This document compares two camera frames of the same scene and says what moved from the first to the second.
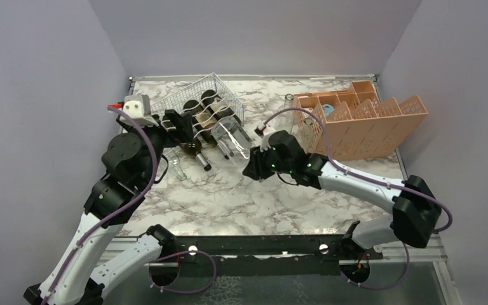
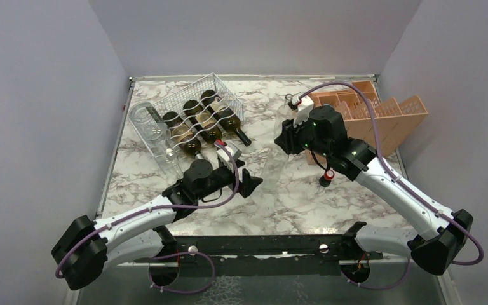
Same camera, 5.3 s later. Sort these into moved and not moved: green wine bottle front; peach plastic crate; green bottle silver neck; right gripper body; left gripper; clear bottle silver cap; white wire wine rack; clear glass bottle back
Moved: right gripper body; clear bottle silver cap; left gripper; green bottle silver neck
Not moved: peach plastic crate; green wine bottle front; white wire wine rack; clear glass bottle back
